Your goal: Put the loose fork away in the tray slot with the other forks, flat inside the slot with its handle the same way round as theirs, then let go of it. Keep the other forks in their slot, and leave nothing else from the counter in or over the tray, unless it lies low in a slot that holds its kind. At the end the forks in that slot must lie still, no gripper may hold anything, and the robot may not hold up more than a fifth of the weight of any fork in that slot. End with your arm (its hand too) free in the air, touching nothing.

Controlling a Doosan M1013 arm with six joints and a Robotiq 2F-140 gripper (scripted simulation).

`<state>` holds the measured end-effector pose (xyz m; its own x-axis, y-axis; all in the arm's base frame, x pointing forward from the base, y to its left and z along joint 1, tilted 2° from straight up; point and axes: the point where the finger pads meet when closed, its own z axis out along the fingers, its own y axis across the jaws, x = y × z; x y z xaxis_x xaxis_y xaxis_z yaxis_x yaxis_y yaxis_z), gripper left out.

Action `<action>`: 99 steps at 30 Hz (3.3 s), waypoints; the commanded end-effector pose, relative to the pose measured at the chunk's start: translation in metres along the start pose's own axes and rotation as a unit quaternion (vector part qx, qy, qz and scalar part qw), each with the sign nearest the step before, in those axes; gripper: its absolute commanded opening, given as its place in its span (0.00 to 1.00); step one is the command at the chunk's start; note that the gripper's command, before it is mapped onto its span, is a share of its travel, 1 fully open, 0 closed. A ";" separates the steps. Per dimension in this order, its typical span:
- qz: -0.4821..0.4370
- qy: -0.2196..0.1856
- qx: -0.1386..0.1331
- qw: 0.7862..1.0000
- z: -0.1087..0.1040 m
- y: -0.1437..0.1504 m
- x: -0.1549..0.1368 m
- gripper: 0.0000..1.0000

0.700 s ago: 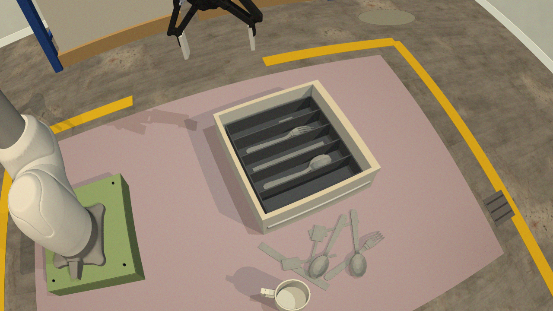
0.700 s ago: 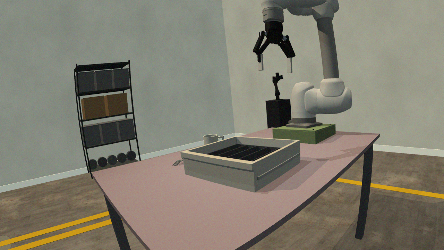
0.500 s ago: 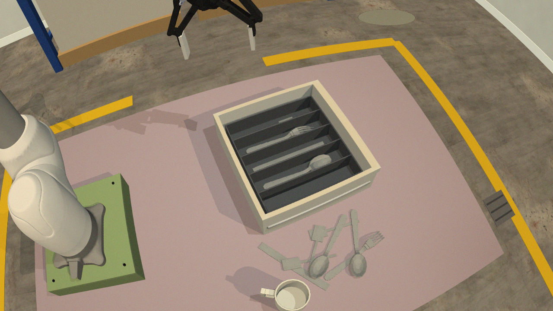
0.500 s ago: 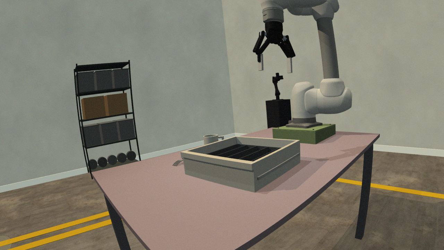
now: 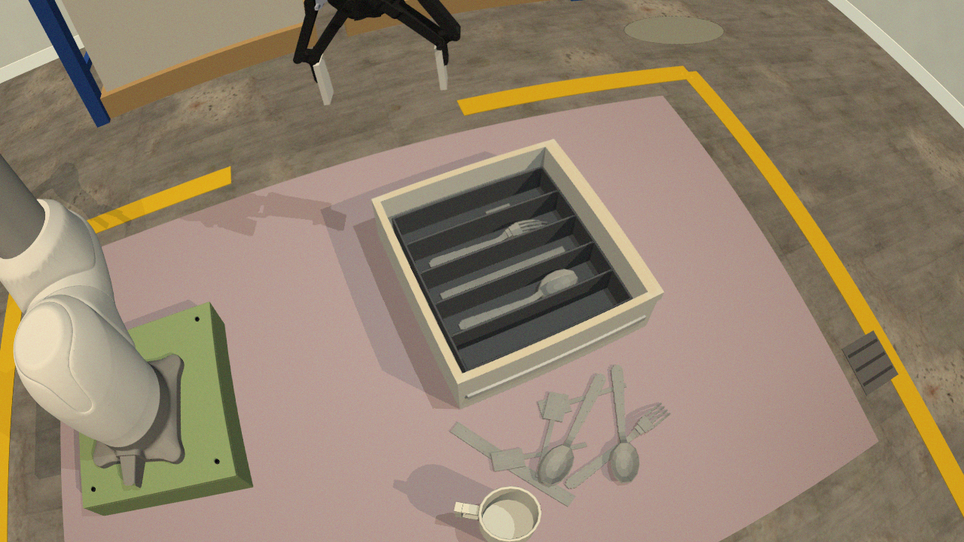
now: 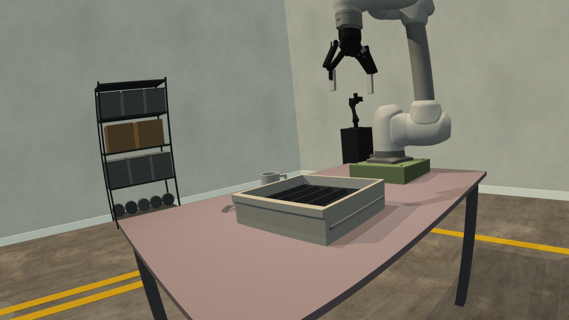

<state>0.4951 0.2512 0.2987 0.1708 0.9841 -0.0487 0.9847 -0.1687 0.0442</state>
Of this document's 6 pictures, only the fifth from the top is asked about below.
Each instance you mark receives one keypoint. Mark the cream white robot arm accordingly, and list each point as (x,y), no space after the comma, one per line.
(77,359)

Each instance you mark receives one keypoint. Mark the cream mug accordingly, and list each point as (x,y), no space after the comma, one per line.
(507,512)

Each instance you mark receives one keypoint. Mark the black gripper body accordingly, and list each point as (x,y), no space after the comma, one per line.
(362,9)

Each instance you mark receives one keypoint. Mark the grey spoon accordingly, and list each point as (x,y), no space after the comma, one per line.
(472,319)
(558,462)
(625,459)
(551,283)

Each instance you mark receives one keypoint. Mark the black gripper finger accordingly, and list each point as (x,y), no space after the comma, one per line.
(315,56)
(449,29)

